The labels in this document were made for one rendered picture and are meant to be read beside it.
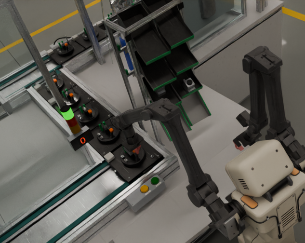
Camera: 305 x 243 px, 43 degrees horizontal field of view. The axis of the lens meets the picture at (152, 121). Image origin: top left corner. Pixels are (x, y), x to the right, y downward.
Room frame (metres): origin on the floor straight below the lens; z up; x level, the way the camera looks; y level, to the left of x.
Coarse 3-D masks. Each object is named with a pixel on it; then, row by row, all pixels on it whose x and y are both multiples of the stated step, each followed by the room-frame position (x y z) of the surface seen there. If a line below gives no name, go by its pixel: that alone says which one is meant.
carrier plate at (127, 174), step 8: (144, 144) 1.52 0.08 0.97; (120, 152) 1.51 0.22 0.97; (152, 152) 1.44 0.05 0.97; (112, 160) 1.47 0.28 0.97; (120, 160) 1.46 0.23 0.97; (144, 160) 1.40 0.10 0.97; (152, 160) 1.39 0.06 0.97; (120, 168) 1.40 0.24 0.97; (128, 168) 1.38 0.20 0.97; (136, 168) 1.36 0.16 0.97; (144, 168) 1.35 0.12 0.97; (128, 176) 1.33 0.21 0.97; (136, 176) 1.31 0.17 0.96
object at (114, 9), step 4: (112, 0) 2.43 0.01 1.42; (116, 0) 2.40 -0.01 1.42; (120, 0) 2.39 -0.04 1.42; (124, 0) 2.39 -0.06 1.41; (128, 0) 2.40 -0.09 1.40; (112, 4) 2.39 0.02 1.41; (116, 4) 2.38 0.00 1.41; (120, 4) 2.37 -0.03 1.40; (124, 4) 2.37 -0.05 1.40; (128, 4) 2.38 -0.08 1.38; (112, 8) 2.40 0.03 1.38; (116, 8) 2.38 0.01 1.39; (120, 8) 2.36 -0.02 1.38; (112, 12) 2.42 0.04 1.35; (116, 12) 2.38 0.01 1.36; (120, 36) 2.41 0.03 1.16; (124, 40) 2.39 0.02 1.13
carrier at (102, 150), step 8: (112, 120) 1.80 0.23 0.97; (96, 128) 1.77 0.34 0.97; (104, 128) 1.69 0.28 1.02; (112, 128) 1.70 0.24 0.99; (96, 136) 1.70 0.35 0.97; (104, 136) 1.66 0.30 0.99; (112, 136) 1.63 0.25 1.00; (120, 136) 1.64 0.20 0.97; (96, 144) 1.63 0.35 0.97; (104, 144) 1.62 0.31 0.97; (112, 144) 1.59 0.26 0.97; (120, 144) 1.58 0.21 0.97; (104, 152) 1.55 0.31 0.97; (112, 152) 1.55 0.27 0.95
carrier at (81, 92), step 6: (66, 90) 2.16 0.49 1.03; (72, 90) 2.23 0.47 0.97; (78, 90) 2.21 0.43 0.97; (66, 96) 2.11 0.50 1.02; (78, 96) 2.11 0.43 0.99; (84, 96) 2.12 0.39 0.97; (90, 96) 2.10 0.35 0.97; (66, 102) 2.09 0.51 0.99; (72, 102) 2.06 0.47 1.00; (78, 102) 2.07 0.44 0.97; (84, 102) 2.06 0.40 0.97; (72, 108) 2.03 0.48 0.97; (78, 108) 2.01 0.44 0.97
